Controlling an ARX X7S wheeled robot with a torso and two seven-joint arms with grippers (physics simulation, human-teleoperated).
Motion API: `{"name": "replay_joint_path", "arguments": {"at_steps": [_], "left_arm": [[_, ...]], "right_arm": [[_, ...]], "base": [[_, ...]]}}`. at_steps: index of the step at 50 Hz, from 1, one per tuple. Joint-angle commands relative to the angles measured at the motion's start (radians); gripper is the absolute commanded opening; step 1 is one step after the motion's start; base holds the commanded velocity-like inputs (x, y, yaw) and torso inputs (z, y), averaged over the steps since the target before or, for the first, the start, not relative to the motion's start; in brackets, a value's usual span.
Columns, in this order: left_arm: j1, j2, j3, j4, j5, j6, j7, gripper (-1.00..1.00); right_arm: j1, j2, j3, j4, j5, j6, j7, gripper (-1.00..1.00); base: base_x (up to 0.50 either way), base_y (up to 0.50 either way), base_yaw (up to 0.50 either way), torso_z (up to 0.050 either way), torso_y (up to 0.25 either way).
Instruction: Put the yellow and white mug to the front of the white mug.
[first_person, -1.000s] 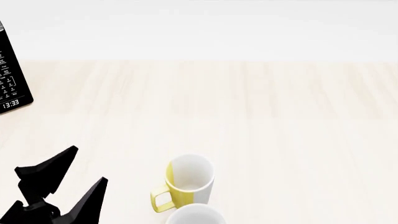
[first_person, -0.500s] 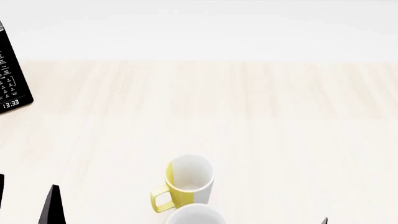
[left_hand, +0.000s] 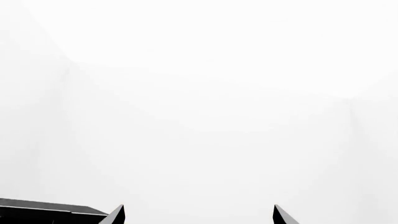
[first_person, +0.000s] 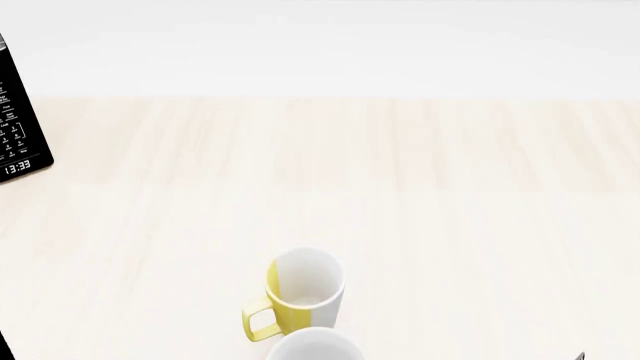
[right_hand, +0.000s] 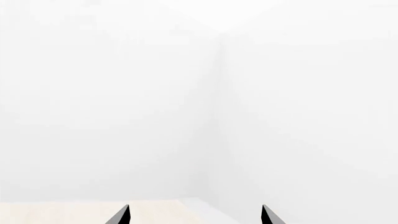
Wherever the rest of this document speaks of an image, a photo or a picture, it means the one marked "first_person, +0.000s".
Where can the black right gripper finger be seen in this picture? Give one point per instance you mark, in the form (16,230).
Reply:
(580,356)

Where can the black microwave control panel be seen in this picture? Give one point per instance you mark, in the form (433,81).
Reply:
(15,123)

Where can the yellow and white mug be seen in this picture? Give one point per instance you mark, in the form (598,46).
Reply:
(305,288)

